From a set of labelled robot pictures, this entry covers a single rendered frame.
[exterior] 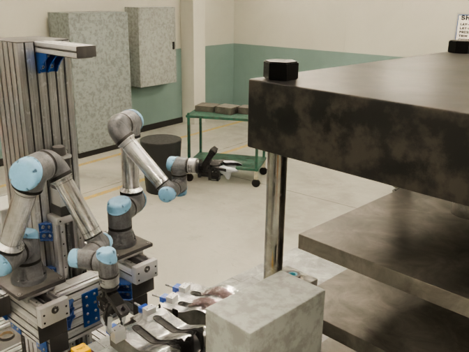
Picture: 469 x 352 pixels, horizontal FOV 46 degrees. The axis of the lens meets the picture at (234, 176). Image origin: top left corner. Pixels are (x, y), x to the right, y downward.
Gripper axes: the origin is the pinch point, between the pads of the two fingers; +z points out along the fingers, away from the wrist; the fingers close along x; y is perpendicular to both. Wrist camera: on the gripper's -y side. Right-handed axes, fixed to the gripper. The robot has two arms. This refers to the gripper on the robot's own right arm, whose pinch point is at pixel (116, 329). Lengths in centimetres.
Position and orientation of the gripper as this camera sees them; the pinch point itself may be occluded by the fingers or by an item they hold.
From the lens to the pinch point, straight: 236.8
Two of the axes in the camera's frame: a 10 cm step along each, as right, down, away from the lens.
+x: -7.1, 2.7, -6.5
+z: 0.0, 9.3, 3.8
